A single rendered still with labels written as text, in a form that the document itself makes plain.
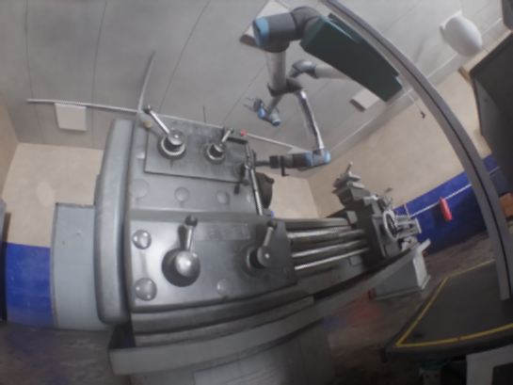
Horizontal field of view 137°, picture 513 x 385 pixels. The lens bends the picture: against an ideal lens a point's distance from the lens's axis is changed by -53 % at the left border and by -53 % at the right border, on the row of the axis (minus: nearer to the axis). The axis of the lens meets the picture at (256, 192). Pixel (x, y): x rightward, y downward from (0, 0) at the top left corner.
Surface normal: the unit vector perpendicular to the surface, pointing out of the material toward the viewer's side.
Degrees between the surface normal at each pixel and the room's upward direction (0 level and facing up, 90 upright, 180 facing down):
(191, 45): 180
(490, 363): 90
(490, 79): 90
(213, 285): 90
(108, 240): 90
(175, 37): 180
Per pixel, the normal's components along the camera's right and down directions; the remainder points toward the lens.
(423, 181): -0.82, -0.07
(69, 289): 0.54, -0.43
